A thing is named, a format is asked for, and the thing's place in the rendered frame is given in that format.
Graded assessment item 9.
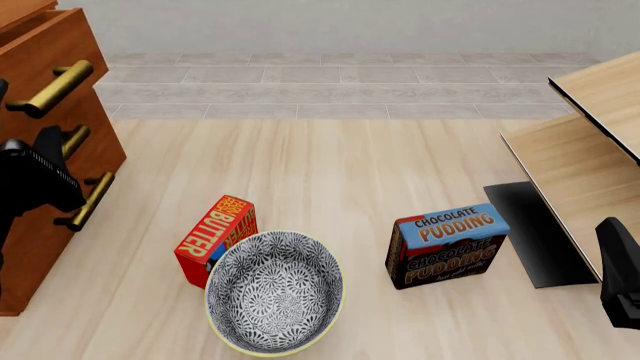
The brass drawer handle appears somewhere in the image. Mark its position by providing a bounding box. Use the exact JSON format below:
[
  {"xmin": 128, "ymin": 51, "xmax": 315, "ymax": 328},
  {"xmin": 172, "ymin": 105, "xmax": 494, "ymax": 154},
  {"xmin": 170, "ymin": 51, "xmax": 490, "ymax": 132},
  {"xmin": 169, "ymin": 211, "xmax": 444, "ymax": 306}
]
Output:
[
  {"xmin": 59, "ymin": 124, "xmax": 93, "ymax": 162},
  {"xmin": 52, "ymin": 171, "xmax": 117, "ymax": 233},
  {"xmin": 4, "ymin": 59, "xmax": 95, "ymax": 120}
]

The pale wood shelf, black underside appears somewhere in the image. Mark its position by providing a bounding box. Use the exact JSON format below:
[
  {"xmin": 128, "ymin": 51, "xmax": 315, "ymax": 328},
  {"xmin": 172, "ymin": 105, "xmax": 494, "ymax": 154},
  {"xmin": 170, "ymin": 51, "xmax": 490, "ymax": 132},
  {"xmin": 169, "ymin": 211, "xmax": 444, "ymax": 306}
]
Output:
[{"xmin": 482, "ymin": 49, "xmax": 640, "ymax": 291}]

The red butter box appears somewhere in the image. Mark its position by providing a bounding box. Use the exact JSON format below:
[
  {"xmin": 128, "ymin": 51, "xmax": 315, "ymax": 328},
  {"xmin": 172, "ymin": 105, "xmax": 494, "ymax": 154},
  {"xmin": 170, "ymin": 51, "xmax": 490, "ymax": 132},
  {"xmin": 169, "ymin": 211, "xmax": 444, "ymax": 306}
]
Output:
[{"xmin": 173, "ymin": 194, "xmax": 260, "ymax": 291}]

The closed wooden drawer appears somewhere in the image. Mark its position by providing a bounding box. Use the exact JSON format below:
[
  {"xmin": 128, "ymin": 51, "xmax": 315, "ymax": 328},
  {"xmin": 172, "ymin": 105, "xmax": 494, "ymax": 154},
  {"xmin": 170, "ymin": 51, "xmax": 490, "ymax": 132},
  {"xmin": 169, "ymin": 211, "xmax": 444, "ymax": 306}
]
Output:
[
  {"xmin": 0, "ymin": 69, "xmax": 121, "ymax": 177},
  {"xmin": 0, "ymin": 114, "xmax": 128, "ymax": 301}
]

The black and white patterned bowl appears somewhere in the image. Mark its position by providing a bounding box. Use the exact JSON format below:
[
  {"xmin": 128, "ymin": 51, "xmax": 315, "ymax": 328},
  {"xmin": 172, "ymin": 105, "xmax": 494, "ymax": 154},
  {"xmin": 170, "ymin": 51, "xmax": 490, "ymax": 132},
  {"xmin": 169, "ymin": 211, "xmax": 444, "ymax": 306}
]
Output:
[{"xmin": 204, "ymin": 228, "xmax": 347, "ymax": 359}]

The chocolate pudding box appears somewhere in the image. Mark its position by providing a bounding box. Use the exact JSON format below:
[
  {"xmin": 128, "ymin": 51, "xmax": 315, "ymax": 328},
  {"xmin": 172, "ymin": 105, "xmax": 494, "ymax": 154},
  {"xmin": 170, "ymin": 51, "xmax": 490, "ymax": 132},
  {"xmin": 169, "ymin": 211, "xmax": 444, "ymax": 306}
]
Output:
[{"xmin": 384, "ymin": 202, "xmax": 512, "ymax": 291}]

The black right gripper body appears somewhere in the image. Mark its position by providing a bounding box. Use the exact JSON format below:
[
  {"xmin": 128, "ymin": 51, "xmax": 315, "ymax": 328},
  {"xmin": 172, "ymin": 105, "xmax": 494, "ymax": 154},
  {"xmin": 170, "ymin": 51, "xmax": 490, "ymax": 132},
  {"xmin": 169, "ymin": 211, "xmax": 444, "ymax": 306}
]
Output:
[{"xmin": 601, "ymin": 287, "xmax": 640, "ymax": 332}]

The wooden cabinet with drawers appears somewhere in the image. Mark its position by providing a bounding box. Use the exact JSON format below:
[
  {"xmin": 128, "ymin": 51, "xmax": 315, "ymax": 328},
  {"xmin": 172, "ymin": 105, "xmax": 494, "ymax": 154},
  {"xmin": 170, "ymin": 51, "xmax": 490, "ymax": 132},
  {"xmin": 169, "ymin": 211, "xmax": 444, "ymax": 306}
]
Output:
[{"xmin": 0, "ymin": 0, "xmax": 128, "ymax": 318}]

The wooden drawer pulled open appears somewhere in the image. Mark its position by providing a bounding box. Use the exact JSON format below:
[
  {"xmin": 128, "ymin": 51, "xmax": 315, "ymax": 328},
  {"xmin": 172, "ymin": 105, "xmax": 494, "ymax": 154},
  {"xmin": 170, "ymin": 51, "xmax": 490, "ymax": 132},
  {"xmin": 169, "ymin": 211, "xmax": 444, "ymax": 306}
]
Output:
[{"xmin": 0, "ymin": 6, "xmax": 111, "ymax": 131}]

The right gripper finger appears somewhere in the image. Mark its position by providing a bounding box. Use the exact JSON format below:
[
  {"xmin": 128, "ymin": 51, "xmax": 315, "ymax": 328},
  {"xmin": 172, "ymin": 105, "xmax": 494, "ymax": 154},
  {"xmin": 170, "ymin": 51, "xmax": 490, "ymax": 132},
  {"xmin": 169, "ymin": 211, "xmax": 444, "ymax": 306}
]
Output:
[{"xmin": 594, "ymin": 216, "xmax": 640, "ymax": 298}]

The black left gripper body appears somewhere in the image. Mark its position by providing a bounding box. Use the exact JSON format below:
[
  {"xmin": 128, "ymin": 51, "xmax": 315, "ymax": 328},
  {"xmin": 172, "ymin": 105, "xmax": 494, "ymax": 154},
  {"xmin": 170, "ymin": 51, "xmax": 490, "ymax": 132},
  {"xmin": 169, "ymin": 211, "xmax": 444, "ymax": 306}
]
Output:
[{"xmin": 0, "ymin": 138, "xmax": 88, "ymax": 242}]

